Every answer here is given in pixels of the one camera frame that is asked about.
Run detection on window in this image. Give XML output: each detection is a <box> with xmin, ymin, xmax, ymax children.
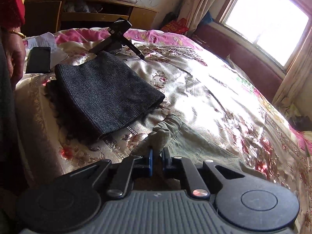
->
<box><xmin>218</xmin><ymin>0</ymin><xmax>312</xmax><ymax>72</ymax></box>

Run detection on black smartphone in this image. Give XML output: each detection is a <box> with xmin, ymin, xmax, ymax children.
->
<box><xmin>25</xmin><ymin>46</ymin><xmax>51</xmax><ymax>74</ymax></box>

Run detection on white paper sheet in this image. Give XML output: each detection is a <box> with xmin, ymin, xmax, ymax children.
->
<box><xmin>26</xmin><ymin>34</ymin><xmax>67</xmax><ymax>61</ymax></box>

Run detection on wooden desk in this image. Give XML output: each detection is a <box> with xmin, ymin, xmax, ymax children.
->
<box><xmin>24</xmin><ymin>0</ymin><xmax>159</xmax><ymax>38</ymax></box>

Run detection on black tripod stand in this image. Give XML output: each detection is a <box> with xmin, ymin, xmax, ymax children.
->
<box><xmin>88</xmin><ymin>17</ymin><xmax>146</xmax><ymax>60</ymax></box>

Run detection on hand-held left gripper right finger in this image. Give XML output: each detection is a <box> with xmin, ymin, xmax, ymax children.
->
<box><xmin>161</xmin><ymin>147</ymin><xmax>248</xmax><ymax>199</ymax></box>

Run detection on red printed bag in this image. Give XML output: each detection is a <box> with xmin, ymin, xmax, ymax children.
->
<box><xmin>160</xmin><ymin>19</ymin><xmax>190</xmax><ymax>35</ymax></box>

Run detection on dark plaid folded pants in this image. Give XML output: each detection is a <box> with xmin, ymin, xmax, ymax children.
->
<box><xmin>47</xmin><ymin>51</ymin><xmax>166</xmax><ymax>145</ymax></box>

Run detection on gold bracelet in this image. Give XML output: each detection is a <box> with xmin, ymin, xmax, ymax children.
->
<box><xmin>7</xmin><ymin>29</ymin><xmax>26</xmax><ymax>39</ymax></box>

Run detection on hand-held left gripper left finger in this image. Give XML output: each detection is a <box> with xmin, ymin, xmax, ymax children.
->
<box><xmin>71</xmin><ymin>148</ymin><xmax>154</xmax><ymax>199</ymax></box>

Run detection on floral satin quilt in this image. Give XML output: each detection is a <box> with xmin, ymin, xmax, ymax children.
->
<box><xmin>13</xmin><ymin>28</ymin><xmax>312</xmax><ymax>234</ymax></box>

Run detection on beige patterned curtain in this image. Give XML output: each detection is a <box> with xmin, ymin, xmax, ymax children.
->
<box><xmin>177</xmin><ymin>0</ymin><xmax>245</xmax><ymax>31</ymax></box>
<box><xmin>272</xmin><ymin>71</ymin><xmax>312</xmax><ymax>119</ymax></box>

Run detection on grey cloth bundle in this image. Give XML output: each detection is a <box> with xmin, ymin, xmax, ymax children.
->
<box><xmin>64</xmin><ymin>0</ymin><xmax>104</xmax><ymax>14</ymax></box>

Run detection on grey-green pants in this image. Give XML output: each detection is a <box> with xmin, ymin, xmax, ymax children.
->
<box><xmin>133</xmin><ymin>113</ymin><xmax>269</xmax><ymax>179</ymax></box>

